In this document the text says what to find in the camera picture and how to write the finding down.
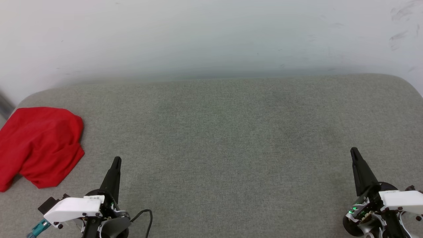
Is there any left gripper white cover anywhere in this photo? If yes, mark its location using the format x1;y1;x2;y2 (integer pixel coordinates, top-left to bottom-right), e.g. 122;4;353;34
44;157;131;229

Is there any grey fabric sofa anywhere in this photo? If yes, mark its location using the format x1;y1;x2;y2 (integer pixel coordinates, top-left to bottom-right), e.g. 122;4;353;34
0;73;423;238

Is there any red and white shirt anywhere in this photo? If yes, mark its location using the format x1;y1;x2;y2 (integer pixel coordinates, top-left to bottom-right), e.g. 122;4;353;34
0;106;85;193

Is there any teal left camera connector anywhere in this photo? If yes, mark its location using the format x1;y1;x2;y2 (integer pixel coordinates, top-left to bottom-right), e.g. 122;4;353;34
26;219;52;238

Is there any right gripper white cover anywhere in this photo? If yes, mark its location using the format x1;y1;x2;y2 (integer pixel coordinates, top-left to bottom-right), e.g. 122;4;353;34
345;147;423;222

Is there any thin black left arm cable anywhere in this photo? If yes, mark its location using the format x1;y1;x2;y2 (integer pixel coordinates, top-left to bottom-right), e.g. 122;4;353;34
130;209;153;238

